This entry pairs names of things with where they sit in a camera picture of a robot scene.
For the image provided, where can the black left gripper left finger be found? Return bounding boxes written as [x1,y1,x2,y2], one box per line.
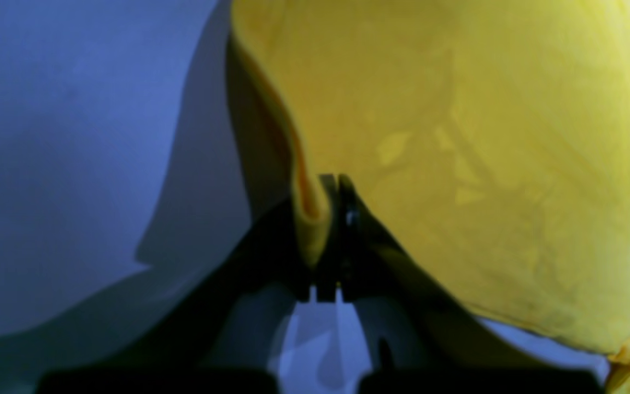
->
[37,175,339,393]

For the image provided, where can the yellow orange T-shirt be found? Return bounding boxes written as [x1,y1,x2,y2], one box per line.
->
[231,1,630,393]

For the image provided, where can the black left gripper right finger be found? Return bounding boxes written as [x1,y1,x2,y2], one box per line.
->
[338,175,604,393]

